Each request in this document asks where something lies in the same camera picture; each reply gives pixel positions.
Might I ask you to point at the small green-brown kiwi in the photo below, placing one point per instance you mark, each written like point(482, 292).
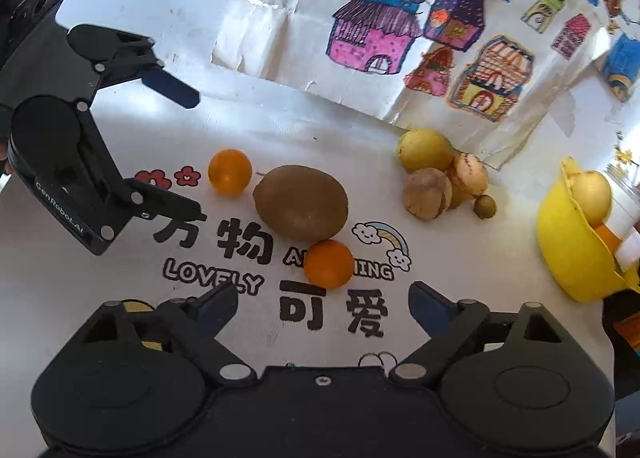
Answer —
point(485, 206)

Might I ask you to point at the striped pepino melon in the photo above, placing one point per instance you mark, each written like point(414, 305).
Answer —
point(471, 175)

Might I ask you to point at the house drawings paper sheet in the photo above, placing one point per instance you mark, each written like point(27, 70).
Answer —
point(350, 38)

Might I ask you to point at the yellow bowl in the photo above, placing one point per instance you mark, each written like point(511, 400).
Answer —
point(570, 250)

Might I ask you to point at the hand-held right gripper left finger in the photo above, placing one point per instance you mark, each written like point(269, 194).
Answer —
point(217, 310)

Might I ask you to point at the small orange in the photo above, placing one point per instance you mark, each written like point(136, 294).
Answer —
point(230, 172)
point(328, 263)

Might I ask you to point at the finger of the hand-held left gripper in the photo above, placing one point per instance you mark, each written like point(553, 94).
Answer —
point(172, 89)
point(170, 205)

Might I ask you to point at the yellow lemon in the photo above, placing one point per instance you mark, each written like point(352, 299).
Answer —
point(425, 150)

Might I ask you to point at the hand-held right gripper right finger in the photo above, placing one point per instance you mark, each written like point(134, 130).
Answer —
point(427, 309)

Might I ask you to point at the glass jar with white label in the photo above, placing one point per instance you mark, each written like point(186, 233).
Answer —
point(622, 188)

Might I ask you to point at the tan passion fruit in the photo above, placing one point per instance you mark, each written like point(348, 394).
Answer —
point(427, 194)

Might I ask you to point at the pale yellow pear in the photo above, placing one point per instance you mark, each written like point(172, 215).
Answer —
point(594, 193)

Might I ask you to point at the yellow flowers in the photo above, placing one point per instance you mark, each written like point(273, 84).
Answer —
point(623, 155)

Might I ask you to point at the large brown kiwi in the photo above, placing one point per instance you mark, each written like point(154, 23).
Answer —
point(300, 203)

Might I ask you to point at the white printed tablecloth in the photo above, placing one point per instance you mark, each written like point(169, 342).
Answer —
point(50, 298)

